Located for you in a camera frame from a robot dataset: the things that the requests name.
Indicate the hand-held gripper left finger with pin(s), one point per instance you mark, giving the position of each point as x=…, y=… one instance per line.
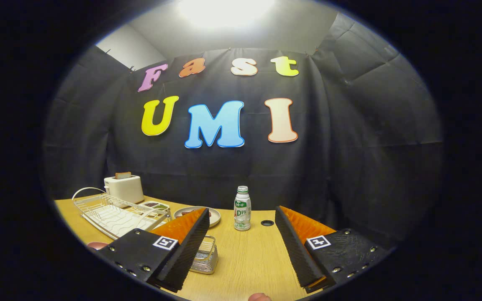
x=191, y=255

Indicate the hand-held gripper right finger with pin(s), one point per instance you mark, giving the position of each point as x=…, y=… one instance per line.
x=295, y=255

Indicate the pink plate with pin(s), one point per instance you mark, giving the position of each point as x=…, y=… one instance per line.
x=97, y=246

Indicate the beige round plate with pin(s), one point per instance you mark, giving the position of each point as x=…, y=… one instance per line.
x=215, y=220

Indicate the black desk grommet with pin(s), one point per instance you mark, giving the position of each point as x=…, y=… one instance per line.
x=267, y=223

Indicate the pile of dark beans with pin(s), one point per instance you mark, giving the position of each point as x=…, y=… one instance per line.
x=152, y=205

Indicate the white drink bottle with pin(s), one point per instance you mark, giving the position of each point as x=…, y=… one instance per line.
x=242, y=209

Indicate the white divided tray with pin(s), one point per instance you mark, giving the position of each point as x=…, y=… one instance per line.
x=142, y=205

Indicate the white toaster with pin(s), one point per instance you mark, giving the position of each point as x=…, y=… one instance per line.
x=126, y=190

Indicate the brown toast slice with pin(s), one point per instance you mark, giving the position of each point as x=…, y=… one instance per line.
x=123, y=175

